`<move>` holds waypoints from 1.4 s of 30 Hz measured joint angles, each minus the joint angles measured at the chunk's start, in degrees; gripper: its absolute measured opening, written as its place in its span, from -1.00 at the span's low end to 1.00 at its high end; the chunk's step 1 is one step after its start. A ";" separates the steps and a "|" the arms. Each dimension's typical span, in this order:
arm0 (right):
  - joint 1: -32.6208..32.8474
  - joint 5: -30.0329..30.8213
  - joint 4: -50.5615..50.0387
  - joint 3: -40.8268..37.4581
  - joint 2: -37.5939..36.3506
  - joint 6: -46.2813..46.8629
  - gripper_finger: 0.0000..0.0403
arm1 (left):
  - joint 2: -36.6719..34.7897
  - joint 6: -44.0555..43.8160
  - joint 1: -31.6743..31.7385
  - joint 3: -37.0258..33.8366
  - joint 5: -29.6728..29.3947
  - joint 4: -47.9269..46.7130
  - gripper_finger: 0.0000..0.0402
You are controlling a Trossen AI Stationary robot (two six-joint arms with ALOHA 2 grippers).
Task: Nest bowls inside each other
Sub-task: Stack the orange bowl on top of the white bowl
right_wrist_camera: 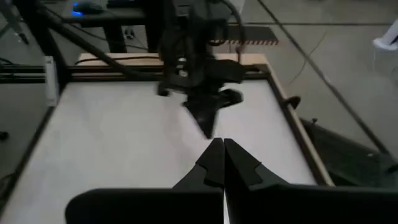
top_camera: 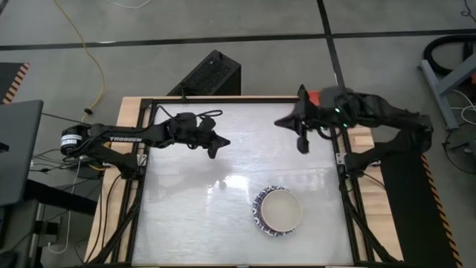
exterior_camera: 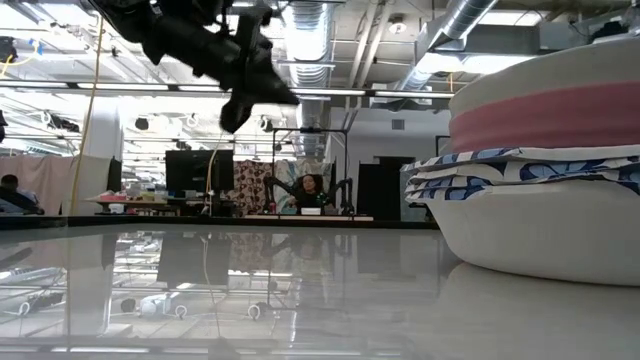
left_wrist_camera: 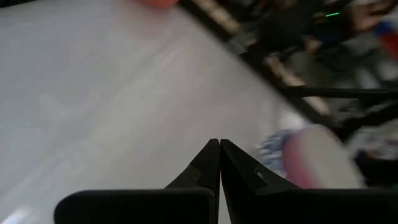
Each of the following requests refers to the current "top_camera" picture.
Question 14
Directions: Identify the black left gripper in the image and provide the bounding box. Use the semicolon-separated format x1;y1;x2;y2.
191;115;232;150

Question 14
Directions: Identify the black aluminium table frame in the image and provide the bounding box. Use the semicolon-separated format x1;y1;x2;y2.
89;96;401;268

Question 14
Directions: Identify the black hazard striped mat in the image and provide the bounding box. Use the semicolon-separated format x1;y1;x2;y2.
0;62;30;105
379;142;464;268

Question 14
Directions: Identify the yellow cable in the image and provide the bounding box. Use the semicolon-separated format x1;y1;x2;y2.
53;0;107;122

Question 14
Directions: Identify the grey metal stand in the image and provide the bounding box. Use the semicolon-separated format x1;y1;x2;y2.
419;54;476;131

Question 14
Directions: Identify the red plastic bowl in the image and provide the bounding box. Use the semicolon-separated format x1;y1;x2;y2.
307;89;323;108

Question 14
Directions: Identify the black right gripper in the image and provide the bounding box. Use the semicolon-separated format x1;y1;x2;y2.
274;87;353;135

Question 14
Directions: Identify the black side desk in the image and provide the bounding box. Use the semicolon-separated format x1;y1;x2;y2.
0;178;100;268

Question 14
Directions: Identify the grey flat panel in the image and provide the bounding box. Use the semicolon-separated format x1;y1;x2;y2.
0;99;45;208

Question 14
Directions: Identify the black hose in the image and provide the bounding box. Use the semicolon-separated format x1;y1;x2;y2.
423;33;476;77

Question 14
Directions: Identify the black round fan base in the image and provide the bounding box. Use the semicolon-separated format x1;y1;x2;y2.
444;122;476;176

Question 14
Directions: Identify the wooden base board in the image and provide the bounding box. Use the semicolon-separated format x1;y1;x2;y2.
84;95;405;267

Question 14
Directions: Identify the black computer tower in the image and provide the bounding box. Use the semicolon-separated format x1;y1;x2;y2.
166;49;242;97

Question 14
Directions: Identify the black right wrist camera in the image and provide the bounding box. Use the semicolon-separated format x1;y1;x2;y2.
296;128;312;155

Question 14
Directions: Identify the blue patterned paper bowl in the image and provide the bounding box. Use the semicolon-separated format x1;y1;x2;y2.
252;185;303;237

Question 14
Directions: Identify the beige plastic bowl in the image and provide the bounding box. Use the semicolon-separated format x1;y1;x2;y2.
260;188;303;232

